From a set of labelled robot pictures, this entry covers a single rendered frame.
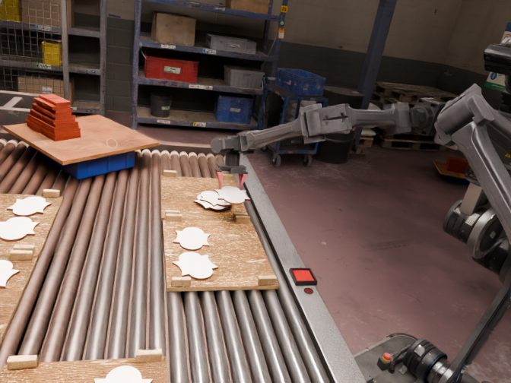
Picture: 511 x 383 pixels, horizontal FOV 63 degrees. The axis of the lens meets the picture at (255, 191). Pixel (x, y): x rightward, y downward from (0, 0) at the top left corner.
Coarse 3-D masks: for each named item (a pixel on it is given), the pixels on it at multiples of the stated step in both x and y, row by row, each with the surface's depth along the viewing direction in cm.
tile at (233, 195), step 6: (228, 186) 167; (222, 192) 161; (228, 192) 162; (234, 192) 163; (240, 192) 164; (222, 198) 157; (228, 198) 157; (234, 198) 158; (240, 198) 159; (246, 198) 159
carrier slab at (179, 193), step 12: (168, 180) 192; (180, 180) 194; (192, 180) 197; (204, 180) 199; (216, 180) 201; (228, 180) 203; (168, 192) 181; (180, 192) 183; (192, 192) 185; (168, 204) 171; (180, 204) 173; (192, 204) 174; (240, 204) 181; (192, 216) 166; (204, 216) 167; (216, 216) 169; (228, 216) 170
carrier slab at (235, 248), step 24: (168, 240) 147; (216, 240) 152; (240, 240) 155; (168, 264) 134; (216, 264) 138; (240, 264) 140; (264, 264) 143; (168, 288) 124; (192, 288) 126; (216, 288) 128; (240, 288) 130; (264, 288) 133
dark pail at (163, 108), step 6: (150, 96) 560; (156, 96) 547; (162, 96) 573; (168, 96) 571; (156, 102) 551; (162, 102) 551; (168, 102) 557; (156, 108) 555; (162, 108) 555; (168, 108) 561; (156, 114) 558; (162, 114) 559; (168, 114) 566
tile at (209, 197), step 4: (204, 192) 181; (208, 192) 181; (212, 192) 182; (216, 192) 183; (204, 196) 177; (208, 196) 178; (212, 196) 179; (216, 196) 179; (200, 200) 175; (204, 200) 175; (208, 200) 175; (212, 200) 175; (216, 200) 176; (220, 200) 176; (212, 204) 172; (216, 204) 173; (220, 204) 173; (224, 204) 173; (228, 204) 174
